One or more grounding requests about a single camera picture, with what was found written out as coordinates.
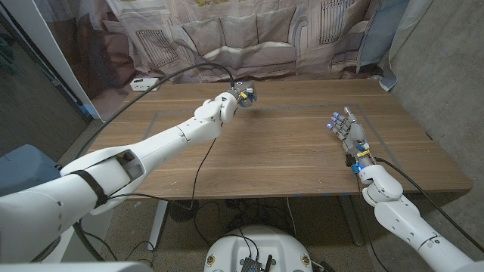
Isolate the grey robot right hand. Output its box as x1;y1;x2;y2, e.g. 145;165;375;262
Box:
326;106;377;175

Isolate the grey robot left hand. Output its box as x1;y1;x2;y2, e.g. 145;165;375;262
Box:
226;81;259;110

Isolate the grey tape outline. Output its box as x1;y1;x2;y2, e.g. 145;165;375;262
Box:
143;104;417;192

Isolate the printed sofa backdrop curtain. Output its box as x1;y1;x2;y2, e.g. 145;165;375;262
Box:
36;0;434;122

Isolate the grey table leg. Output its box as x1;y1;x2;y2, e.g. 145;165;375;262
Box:
338;195;365;247

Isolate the white power strip box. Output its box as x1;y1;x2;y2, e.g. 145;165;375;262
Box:
129;77;162;92

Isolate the black floor device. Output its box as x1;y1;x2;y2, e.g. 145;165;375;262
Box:
312;259;337;272

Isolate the round black floor disc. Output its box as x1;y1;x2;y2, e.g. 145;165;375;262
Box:
169;199;200;223

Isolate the white robot torso base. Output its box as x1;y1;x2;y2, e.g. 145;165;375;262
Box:
203;225;314;272

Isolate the white table leg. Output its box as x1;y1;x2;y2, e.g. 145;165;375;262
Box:
147;199;169;251

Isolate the black electronics on torso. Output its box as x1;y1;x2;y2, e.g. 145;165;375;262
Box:
240;255;274;272

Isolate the white pillar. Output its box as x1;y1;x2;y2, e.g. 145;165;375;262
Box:
0;0;110;124

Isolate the blue-grey plastic bin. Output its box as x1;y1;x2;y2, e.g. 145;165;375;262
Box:
0;144;64;197

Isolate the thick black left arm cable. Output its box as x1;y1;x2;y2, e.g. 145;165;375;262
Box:
71;62;236;262

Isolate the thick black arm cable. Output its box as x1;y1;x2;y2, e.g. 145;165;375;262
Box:
374;156;484;255
71;62;236;262

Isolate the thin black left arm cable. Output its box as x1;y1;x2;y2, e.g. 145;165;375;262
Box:
105;138;218;211

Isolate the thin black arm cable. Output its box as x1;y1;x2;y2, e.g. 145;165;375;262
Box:
105;138;218;211
355;173;390;272

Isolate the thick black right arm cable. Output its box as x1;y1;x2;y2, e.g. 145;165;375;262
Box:
374;156;484;255

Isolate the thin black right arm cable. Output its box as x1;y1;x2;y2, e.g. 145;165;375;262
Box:
355;173;390;272

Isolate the tangle of black floor cables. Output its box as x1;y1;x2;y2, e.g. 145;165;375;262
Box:
225;198;298;237

